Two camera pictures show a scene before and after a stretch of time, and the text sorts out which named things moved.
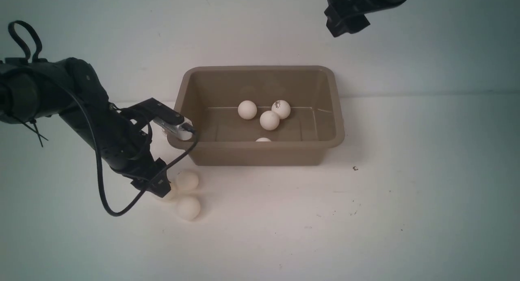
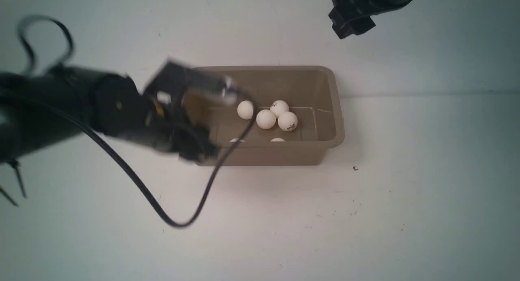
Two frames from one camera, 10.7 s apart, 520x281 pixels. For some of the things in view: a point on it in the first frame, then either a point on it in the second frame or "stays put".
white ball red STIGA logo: x=282 y=107 stays put
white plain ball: x=269 y=120 stays put
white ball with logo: x=170 y=195 to x=287 y=121
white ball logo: x=247 y=109 stays put
